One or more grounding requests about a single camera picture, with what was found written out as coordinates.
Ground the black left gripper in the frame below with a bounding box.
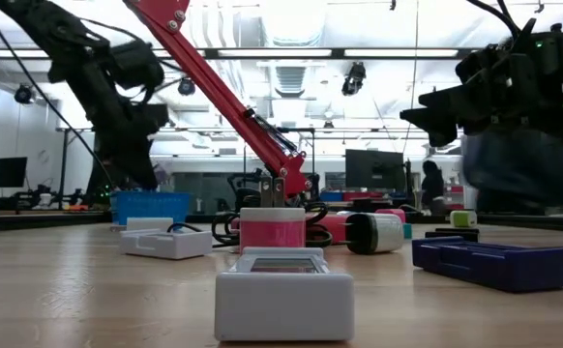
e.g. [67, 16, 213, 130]
[85, 103, 170, 192]

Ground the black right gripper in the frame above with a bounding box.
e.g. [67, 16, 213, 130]
[400, 31, 563, 149]

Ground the white digital thermometer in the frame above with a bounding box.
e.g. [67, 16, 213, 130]
[119, 217, 214, 261]
[214, 246, 355, 342]

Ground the navy blue digital thermometer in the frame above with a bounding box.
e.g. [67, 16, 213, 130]
[411, 235, 563, 293]

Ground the pink and white charger block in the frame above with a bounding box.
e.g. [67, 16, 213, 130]
[239, 207, 307, 254]

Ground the blue plastic basket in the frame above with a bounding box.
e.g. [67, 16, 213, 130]
[110, 190, 192, 226]

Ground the person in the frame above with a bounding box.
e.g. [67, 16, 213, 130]
[459, 128, 563, 218]
[420, 159, 446, 217]

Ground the black hanging spotlight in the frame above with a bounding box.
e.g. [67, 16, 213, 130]
[14, 84, 35, 105]
[341, 61, 368, 97]
[177, 76, 196, 97]

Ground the black monitor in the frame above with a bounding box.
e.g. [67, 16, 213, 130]
[344, 149, 405, 193]
[0, 156, 29, 189]

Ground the red desk lamp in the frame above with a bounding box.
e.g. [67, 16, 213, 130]
[124, 0, 358, 246]

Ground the green charger block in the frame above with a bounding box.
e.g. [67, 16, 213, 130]
[450, 209, 478, 228]

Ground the red storage bin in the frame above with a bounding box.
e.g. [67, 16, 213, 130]
[342, 190, 384, 202]

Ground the white charger block black face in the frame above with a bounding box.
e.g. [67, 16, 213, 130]
[344, 212, 405, 255]

